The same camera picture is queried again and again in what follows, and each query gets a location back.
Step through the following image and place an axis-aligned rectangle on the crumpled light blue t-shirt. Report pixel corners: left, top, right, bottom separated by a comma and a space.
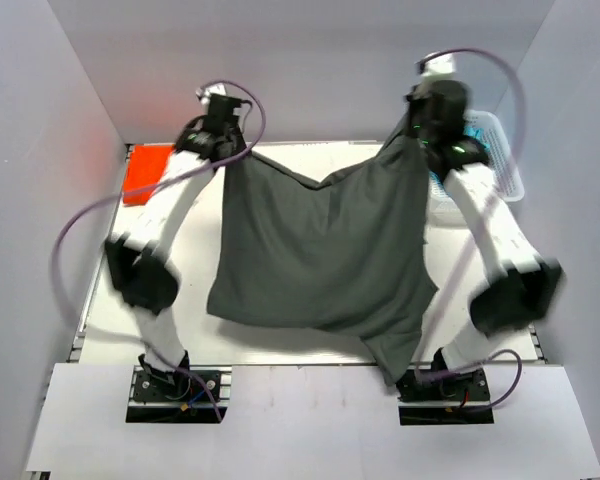
426, 134, 490, 186

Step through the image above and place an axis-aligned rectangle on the dark grey t-shirt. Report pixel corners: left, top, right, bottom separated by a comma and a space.
207, 122, 437, 384

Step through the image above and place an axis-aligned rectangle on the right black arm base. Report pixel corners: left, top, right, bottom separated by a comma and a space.
396, 369, 494, 426

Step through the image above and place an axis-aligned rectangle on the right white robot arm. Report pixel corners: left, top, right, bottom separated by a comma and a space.
406, 78, 563, 399

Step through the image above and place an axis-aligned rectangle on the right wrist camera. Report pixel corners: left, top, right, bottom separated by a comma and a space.
417, 52, 456, 82

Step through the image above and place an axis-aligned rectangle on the folded orange t-shirt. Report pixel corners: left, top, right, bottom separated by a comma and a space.
122, 144, 174, 207

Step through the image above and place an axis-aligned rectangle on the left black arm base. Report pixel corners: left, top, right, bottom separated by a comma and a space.
125, 367, 231, 424

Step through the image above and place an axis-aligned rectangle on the white plastic basket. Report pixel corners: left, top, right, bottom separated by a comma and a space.
428, 109, 525, 228

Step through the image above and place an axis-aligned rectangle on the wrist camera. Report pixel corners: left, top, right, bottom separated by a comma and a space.
195, 83, 226, 106
417, 52, 456, 82

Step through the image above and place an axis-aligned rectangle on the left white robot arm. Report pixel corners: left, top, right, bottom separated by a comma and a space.
104, 94, 252, 399

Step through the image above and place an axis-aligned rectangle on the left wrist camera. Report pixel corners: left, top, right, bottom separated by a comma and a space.
195, 83, 226, 106

